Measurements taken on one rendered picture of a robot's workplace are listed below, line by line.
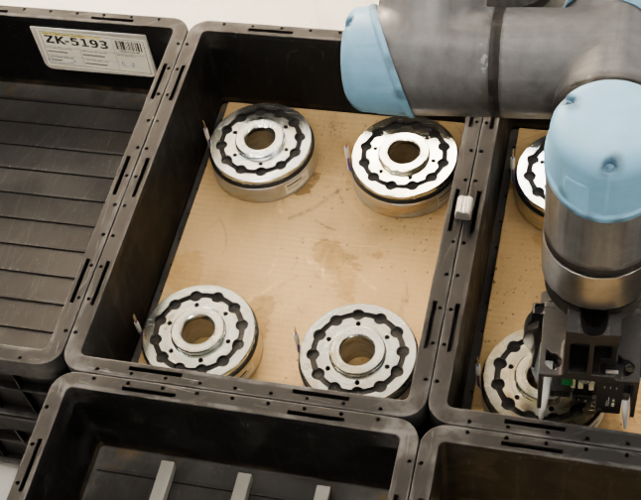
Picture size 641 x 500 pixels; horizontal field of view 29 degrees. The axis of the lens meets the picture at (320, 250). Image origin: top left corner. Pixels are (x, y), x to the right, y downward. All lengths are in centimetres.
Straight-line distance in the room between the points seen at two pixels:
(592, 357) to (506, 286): 27
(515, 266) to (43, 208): 47
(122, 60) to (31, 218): 19
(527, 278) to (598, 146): 41
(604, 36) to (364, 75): 16
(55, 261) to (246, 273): 19
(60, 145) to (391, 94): 54
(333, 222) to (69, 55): 34
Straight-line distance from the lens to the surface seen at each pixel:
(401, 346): 106
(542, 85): 83
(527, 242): 116
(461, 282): 101
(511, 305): 112
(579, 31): 83
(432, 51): 84
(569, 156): 74
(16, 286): 122
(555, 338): 92
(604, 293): 83
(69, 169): 129
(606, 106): 76
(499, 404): 103
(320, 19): 156
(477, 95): 84
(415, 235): 117
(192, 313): 110
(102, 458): 110
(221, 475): 106
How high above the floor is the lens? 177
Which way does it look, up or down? 54 degrees down
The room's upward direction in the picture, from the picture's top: 12 degrees counter-clockwise
